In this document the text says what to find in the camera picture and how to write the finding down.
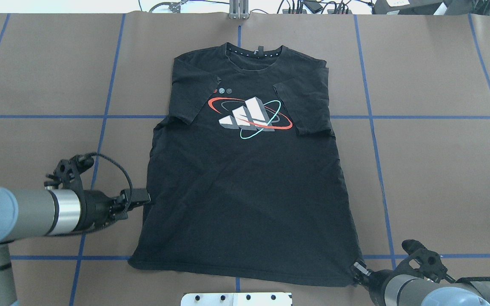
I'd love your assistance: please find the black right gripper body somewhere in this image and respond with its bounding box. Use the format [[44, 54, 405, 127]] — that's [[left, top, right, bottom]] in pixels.
[[362, 270, 396, 302]]

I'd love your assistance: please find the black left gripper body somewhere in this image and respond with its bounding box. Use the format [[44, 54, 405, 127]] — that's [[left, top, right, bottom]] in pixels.
[[79, 190, 131, 232]]

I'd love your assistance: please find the black graphic t-shirt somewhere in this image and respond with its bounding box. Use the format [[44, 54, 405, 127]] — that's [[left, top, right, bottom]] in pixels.
[[128, 42, 362, 287]]

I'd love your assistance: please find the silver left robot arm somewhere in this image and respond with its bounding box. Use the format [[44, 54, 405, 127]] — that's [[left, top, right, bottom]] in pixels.
[[0, 187, 150, 306]]

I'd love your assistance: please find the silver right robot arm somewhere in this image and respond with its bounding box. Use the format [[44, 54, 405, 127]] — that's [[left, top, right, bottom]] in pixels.
[[351, 260, 490, 306]]

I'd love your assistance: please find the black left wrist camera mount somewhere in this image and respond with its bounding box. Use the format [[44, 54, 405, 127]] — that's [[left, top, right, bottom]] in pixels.
[[43, 155, 94, 192]]

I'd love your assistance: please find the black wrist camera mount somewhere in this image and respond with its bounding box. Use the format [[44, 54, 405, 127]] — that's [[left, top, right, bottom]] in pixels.
[[43, 155, 94, 192], [396, 239, 456, 283]]

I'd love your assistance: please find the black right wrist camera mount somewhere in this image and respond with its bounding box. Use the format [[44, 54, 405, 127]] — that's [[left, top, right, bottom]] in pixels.
[[396, 239, 456, 283]]

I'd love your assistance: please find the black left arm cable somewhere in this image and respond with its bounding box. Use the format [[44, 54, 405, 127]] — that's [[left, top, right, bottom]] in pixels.
[[84, 152, 134, 204]]

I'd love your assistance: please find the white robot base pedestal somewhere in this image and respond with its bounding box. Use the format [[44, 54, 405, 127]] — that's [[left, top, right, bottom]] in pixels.
[[180, 292, 293, 306]]

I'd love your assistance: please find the grey metal bracket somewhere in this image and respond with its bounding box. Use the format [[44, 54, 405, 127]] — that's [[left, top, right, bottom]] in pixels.
[[229, 0, 250, 20]]

